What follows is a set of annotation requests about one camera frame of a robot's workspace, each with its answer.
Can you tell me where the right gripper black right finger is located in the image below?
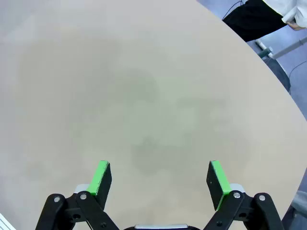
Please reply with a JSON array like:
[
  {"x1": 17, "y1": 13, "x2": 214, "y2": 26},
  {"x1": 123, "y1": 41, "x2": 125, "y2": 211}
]
[{"x1": 203, "y1": 160, "x2": 285, "y2": 230}]

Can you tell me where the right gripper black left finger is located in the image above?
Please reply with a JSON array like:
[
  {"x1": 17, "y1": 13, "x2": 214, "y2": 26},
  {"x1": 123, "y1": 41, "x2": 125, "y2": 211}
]
[{"x1": 35, "y1": 160, "x2": 120, "y2": 230}]

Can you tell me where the person's left hand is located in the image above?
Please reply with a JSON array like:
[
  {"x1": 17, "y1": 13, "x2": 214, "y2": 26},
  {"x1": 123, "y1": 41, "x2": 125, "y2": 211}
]
[{"x1": 286, "y1": 21, "x2": 307, "y2": 31}]

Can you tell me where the silver slotted mounting platform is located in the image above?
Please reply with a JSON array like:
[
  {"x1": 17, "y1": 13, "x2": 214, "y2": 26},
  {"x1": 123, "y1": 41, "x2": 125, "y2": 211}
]
[{"x1": 0, "y1": 212, "x2": 17, "y2": 230}]

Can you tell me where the dark grey plastic stool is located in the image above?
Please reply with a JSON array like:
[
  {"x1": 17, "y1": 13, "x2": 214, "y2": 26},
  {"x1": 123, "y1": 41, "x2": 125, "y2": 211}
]
[{"x1": 262, "y1": 57, "x2": 292, "y2": 95}]

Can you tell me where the white side table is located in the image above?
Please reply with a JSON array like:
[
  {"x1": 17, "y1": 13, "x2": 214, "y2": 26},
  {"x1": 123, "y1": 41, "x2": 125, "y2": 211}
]
[{"x1": 255, "y1": 35, "x2": 307, "y2": 60}]

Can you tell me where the person in white lab coat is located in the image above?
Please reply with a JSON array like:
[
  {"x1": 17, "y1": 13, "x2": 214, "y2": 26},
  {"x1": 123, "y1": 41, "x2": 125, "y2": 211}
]
[{"x1": 222, "y1": 0, "x2": 307, "y2": 43}]

